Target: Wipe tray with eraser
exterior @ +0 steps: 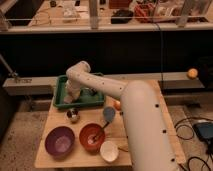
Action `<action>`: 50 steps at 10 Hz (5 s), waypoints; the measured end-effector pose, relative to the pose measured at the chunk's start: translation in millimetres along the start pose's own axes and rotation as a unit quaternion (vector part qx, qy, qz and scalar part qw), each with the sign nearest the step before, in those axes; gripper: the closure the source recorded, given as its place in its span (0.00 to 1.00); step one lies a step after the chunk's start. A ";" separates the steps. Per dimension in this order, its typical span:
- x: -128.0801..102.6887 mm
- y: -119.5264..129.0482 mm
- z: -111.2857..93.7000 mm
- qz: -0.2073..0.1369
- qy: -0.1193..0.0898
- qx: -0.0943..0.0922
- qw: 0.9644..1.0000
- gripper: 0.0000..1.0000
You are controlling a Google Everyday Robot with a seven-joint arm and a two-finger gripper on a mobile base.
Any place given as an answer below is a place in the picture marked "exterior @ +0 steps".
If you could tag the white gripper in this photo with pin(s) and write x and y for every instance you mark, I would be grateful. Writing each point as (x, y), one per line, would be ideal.
(72, 91)

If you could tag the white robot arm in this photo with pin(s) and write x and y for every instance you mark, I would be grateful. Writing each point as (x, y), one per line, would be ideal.
(148, 137)

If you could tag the green plastic tray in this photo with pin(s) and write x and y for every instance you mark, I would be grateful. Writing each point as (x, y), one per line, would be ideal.
(86, 99)

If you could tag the small metal cup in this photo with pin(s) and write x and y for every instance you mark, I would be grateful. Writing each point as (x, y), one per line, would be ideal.
(73, 115)

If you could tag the orange fruit on table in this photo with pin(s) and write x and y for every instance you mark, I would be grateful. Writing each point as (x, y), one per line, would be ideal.
(117, 105)

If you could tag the orange-red bowl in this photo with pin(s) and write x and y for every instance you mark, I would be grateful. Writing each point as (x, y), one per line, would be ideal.
(87, 137)

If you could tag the metal spoon in bowl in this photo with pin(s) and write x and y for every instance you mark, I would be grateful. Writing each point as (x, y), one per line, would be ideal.
(95, 137)

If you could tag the purple bowl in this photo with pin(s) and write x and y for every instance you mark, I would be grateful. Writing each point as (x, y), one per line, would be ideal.
(60, 141)

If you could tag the small white bowl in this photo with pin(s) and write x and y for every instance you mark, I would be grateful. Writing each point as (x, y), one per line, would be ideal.
(109, 151)

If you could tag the yellow banana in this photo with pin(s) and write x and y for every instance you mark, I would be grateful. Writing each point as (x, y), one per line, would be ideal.
(123, 147)

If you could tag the black bag on shelf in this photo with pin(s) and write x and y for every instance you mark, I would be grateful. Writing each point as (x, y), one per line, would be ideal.
(121, 16)

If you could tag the orange ball on ledge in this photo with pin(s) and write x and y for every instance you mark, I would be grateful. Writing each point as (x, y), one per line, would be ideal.
(192, 73)

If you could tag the black power adapter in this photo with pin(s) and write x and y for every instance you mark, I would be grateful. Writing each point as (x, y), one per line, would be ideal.
(204, 130)

